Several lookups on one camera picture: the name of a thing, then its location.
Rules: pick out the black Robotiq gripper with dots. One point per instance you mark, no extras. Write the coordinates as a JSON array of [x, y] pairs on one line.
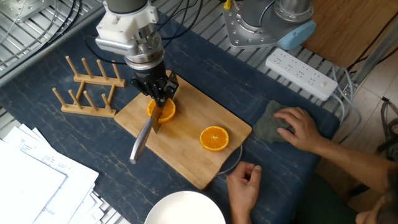
[[150, 74]]

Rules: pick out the orange half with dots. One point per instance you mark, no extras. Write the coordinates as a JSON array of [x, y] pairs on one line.
[[169, 112], [214, 138]]

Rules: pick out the grey green cloth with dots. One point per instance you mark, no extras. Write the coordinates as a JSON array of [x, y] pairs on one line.
[[267, 127]]

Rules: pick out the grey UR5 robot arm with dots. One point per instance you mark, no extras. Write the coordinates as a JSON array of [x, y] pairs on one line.
[[146, 49]]

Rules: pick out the person's left forearm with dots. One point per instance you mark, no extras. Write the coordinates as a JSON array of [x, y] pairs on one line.
[[241, 219]]

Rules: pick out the person's right forearm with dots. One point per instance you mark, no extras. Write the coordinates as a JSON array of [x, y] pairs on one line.
[[357, 165]]

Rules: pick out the person's left hand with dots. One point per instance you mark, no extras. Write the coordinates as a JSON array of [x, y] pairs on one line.
[[244, 186]]

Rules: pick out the person's right hand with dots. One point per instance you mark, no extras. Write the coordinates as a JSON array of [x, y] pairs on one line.
[[304, 130]]

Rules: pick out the bamboo cutting board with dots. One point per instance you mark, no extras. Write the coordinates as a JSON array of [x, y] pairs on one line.
[[186, 140]]

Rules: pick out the wooden peg rack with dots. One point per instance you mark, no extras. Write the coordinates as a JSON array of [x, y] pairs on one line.
[[87, 109]]

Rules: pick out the dark blue marbled table mat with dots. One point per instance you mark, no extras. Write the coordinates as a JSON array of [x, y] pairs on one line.
[[93, 174]]

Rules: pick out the yellow tag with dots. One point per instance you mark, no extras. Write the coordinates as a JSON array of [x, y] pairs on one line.
[[227, 4]]

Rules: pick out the white power strip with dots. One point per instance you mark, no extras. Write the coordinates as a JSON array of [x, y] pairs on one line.
[[301, 74]]

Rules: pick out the silver perforated mounting plate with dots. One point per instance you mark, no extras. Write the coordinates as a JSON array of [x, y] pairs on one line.
[[25, 9]]

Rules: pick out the white paper sheets stack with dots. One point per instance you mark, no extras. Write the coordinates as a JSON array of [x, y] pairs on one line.
[[31, 186]]

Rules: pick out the green trousers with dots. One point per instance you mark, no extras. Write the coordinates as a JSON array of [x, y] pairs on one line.
[[320, 205]]

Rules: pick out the dark chair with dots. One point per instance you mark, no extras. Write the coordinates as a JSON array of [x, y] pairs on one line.
[[392, 137]]

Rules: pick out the person's dark haired head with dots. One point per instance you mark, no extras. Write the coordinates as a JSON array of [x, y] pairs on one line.
[[385, 208]]

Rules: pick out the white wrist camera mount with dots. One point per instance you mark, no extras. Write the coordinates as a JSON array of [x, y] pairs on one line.
[[118, 28]]

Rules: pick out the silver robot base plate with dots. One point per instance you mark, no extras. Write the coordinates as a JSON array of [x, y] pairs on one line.
[[236, 31]]

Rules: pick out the aluminium frame post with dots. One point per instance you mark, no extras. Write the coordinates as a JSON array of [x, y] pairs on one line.
[[373, 56]]

